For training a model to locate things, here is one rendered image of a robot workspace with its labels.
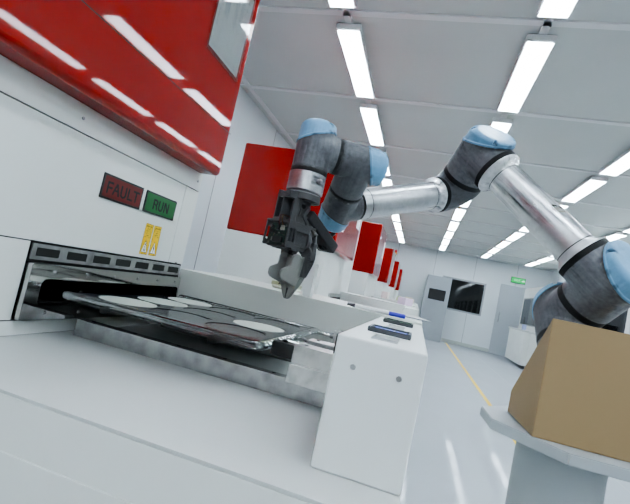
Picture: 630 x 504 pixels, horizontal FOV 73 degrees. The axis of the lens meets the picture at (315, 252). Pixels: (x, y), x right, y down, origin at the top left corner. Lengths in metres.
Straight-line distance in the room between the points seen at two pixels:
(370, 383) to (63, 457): 0.33
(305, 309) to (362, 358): 0.59
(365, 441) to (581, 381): 0.53
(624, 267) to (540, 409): 0.32
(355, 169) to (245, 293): 0.42
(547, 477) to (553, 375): 0.20
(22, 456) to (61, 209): 0.42
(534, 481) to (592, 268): 0.43
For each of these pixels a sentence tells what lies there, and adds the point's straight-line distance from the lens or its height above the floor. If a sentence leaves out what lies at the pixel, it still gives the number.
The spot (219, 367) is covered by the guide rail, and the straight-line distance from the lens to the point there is 0.74.
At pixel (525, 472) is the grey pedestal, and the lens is 1.00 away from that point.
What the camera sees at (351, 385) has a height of 0.91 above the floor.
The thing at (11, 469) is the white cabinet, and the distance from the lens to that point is 0.60.
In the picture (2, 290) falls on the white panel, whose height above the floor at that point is 0.89.
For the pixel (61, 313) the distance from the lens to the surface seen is 0.88.
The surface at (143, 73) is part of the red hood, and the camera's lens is 0.90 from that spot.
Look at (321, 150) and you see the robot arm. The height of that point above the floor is 1.26.
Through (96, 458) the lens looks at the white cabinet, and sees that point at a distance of 0.53.
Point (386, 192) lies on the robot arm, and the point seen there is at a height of 1.25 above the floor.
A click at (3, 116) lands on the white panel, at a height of 1.14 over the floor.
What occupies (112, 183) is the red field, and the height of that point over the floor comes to 1.11.
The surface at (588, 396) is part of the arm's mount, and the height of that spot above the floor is 0.91.
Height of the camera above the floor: 1.01
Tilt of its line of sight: 4 degrees up
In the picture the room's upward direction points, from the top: 12 degrees clockwise
